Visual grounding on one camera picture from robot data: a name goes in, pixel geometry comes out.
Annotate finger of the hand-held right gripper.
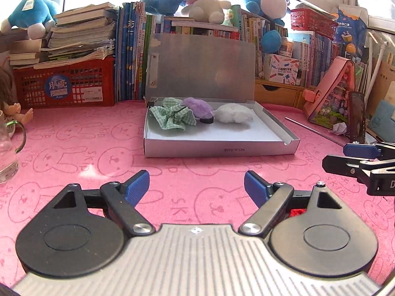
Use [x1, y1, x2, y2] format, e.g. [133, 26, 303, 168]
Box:
[343, 142, 395, 160]
[322, 155, 395, 179]

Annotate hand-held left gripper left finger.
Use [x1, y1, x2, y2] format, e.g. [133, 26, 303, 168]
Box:
[46, 169, 156, 236]

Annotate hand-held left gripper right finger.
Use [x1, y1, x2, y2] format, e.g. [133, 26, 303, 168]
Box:
[238, 170, 349, 236]

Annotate white file box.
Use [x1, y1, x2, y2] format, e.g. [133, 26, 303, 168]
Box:
[143, 33, 300, 158]

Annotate white plush puff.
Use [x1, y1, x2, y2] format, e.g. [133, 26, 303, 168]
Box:
[214, 103, 255, 125]

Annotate green checkered cloth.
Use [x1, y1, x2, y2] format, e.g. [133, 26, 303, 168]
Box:
[149, 97, 197, 130]

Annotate purple plush puff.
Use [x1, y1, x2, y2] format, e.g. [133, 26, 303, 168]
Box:
[181, 96, 216, 124]

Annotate white folded paper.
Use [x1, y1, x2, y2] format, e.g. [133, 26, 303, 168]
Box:
[331, 122, 350, 137]

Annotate teal book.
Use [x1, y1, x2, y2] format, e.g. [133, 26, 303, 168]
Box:
[367, 99, 395, 139]

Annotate thin metal rod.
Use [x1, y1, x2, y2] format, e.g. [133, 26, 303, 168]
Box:
[284, 116, 348, 148]

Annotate pink bunny-print mat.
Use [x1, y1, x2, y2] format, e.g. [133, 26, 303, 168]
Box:
[0, 100, 395, 286]

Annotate pink house-shaped case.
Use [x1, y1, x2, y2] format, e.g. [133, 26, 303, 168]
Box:
[302, 56, 360, 129]

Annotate brown cardboard box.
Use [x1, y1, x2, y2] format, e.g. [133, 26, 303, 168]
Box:
[367, 58, 395, 118]

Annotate white plastic pipes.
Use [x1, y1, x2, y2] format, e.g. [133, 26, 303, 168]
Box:
[366, 34, 390, 105]

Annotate row of thin picture books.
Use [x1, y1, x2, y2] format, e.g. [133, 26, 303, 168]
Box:
[355, 58, 372, 99]

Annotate wooden drawer unit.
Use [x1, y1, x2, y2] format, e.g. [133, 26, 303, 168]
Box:
[254, 78, 311, 109]

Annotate row of textbooks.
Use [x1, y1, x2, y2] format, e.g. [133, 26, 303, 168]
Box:
[290, 31, 343, 88]

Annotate white printed carton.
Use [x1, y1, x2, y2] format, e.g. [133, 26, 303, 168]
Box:
[264, 53, 300, 85]

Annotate blue cartoon carton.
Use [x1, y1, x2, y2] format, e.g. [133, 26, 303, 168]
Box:
[333, 4, 370, 57]

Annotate large red plastic basket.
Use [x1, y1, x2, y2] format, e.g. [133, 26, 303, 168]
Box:
[12, 58, 117, 109]

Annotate clear glass mug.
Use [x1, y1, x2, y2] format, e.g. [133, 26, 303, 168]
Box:
[0, 110, 27, 185]

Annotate brown-haired doll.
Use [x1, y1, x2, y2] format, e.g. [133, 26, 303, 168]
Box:
[0, 68, 34, 139]

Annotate row of thin blue books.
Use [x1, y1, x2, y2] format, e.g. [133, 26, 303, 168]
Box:
[116, 1, 164, 102]

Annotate small red plastic basket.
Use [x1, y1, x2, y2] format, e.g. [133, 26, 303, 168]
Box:
[290, 8, 339, 41]

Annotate row of colourful books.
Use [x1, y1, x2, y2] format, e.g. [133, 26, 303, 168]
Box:
[145, 4, 292, 81]

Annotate stack of books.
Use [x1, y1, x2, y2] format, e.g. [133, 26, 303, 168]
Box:
[9, 2, 119, 70]

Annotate blue and white plush toy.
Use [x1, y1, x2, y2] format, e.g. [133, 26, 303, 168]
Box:
[0, 0, 60, 40]

